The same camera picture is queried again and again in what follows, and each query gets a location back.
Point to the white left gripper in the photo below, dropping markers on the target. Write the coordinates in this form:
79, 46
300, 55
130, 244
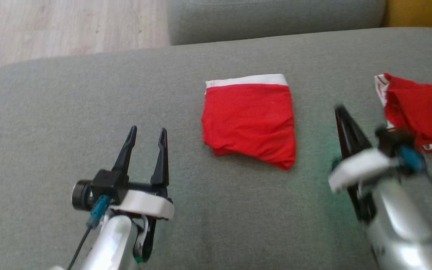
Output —
144, 202

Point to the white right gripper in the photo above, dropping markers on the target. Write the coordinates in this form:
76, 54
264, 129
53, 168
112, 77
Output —
362, 167

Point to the red jersey with white sleeves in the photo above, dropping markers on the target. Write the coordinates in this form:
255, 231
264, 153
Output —
422, 105

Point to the red shorts with white band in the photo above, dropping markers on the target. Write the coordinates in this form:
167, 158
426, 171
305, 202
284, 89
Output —
249, 120

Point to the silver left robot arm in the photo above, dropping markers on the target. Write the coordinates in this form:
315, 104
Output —
114, 240

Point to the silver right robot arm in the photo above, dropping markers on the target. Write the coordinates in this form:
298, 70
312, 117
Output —
399, 225

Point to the grey floor rug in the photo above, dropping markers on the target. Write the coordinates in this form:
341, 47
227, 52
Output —
88, 112

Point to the yellow sofa back cushion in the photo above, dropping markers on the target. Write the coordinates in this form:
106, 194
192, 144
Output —
422, 13

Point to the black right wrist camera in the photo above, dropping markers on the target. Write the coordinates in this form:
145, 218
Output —
392, 140

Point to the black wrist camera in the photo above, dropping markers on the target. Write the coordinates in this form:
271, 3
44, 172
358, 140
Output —
103, 183
392, 140

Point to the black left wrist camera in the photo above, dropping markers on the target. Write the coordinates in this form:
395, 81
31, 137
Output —
103, 183

